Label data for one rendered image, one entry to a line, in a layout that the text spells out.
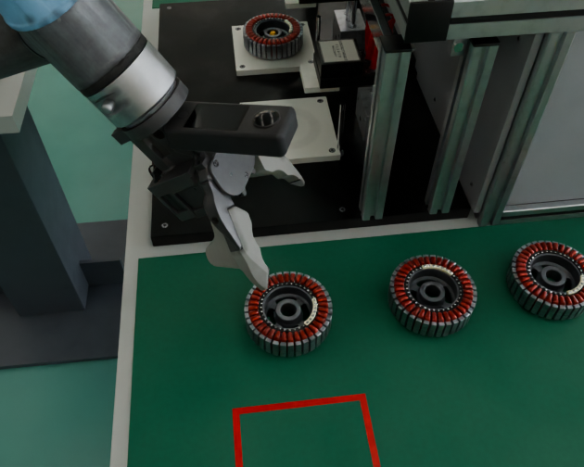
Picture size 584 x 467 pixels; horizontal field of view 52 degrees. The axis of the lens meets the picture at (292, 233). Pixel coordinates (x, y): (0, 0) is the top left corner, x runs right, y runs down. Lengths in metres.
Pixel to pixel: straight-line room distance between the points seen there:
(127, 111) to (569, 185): 0.65
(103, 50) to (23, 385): 1.29
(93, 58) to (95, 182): 1.59
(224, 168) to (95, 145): 1.69
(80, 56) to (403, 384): 0.51
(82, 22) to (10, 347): 1.34
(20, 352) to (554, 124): 1.40
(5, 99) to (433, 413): 0.91
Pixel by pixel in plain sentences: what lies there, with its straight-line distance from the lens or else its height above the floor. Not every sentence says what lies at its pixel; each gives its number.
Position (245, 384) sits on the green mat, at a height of 0.75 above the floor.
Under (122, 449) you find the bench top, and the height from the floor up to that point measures 0.75.
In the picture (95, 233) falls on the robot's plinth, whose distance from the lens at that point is 1.94.
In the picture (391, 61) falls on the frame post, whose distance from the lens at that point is 0.70.
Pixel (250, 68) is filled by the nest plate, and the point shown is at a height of 0.78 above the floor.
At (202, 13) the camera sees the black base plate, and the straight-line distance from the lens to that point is 1.33.
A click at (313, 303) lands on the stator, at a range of 0.77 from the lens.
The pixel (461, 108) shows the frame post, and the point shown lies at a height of 0.96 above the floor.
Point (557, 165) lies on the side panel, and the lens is 0.91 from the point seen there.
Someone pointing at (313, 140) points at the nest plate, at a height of 0.78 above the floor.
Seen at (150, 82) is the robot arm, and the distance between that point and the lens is 0.54.
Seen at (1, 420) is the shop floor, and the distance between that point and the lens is 1.70.
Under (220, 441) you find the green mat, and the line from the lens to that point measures 0.73.
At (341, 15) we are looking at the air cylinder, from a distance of 1.21.
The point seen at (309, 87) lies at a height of 0.88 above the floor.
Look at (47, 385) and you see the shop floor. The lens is 1.70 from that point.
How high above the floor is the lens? 1.43
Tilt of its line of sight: 50 degrees down
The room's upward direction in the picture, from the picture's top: straight up
